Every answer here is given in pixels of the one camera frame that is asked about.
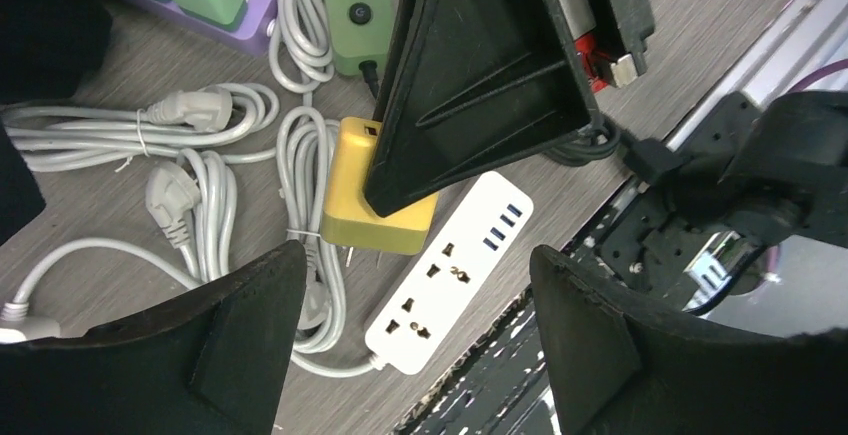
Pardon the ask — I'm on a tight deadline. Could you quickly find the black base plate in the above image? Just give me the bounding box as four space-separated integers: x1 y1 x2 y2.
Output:
397 94 848 435

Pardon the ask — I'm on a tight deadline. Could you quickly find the white coiled cable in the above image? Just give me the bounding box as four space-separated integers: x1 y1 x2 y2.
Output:
0 0 386 380

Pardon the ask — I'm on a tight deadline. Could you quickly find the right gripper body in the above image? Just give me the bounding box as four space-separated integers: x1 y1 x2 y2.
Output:
558 0 656 93

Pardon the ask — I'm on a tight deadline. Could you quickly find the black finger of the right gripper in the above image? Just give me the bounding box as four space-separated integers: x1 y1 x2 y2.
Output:
363 0 599 216

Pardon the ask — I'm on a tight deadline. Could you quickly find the green power strip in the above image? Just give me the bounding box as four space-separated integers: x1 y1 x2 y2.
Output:
324 0 395 76

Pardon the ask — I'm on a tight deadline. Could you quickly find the black garment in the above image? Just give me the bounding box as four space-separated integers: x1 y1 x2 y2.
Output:
0 0 114 248

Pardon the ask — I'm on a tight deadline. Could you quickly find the purple power strip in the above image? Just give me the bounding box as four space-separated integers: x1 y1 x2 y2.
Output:
99 0 278 59

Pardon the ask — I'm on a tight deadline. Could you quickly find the yellow plug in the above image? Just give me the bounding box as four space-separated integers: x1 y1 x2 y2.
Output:
320 117 439 255

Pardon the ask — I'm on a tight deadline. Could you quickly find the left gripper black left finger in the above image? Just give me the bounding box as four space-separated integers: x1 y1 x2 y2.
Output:
1 240 306 434

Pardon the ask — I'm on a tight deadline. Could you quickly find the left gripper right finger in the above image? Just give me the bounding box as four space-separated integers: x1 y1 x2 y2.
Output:
529 245 847 434

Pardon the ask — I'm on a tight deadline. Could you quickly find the white power strip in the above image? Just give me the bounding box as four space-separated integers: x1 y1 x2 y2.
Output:
364 171 534 375

